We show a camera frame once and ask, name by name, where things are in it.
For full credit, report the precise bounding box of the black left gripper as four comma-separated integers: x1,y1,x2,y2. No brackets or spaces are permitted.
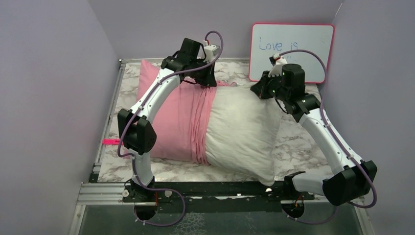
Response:
188,57,215,86

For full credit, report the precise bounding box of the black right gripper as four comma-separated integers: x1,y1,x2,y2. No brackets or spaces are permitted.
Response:
253,70,291,102

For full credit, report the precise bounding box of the white pillow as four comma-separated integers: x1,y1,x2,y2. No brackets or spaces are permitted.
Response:
205,85,281,186

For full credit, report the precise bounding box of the pink pillowcase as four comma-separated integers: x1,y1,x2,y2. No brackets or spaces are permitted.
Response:
136,59,238,165

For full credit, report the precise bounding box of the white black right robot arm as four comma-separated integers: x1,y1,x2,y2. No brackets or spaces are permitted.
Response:
251,64,377,209

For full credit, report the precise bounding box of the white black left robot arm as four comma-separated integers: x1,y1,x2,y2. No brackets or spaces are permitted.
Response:
117,38,223,201

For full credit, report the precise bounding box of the pink-framed whiteboard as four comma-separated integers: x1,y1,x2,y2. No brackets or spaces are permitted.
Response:
248,23,335,85

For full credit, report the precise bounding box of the pink marker pen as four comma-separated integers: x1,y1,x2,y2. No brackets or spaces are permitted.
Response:
101,139,120,145

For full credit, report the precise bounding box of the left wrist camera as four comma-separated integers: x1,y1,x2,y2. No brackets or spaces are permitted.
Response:
203,40,221,63

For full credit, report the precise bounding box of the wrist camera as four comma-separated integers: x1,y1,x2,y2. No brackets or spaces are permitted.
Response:
268,53,288,77
203,40,221,63

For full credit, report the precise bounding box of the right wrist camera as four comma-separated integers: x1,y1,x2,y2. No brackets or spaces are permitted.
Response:
268,53,288,77

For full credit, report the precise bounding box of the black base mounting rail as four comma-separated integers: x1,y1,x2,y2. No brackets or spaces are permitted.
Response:
122,181,314,213

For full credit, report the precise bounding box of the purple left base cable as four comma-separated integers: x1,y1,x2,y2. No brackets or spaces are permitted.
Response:
124,188,187,228

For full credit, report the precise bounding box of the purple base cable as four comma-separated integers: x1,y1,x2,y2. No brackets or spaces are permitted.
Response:
281,201,340,226
124,188,187,228

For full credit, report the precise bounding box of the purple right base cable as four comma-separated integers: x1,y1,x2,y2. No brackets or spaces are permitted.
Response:
281,201,340,226

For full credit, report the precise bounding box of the aluminium table frame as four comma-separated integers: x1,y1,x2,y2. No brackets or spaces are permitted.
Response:
69,59,251,235

